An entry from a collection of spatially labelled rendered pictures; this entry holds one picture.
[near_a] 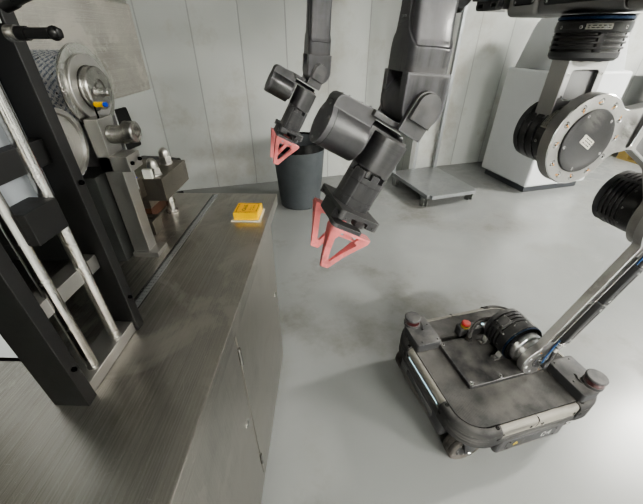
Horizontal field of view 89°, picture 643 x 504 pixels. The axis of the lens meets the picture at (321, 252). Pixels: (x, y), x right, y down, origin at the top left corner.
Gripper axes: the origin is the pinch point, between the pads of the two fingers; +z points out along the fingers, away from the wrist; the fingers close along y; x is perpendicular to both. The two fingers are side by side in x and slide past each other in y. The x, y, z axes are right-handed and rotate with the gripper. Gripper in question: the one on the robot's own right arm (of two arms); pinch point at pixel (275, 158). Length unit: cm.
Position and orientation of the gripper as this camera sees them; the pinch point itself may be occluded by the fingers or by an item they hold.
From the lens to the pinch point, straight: 96.6
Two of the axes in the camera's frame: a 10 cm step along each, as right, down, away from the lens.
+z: -4.8, 8.0, 3.7
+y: 2.6, 5.3, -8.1
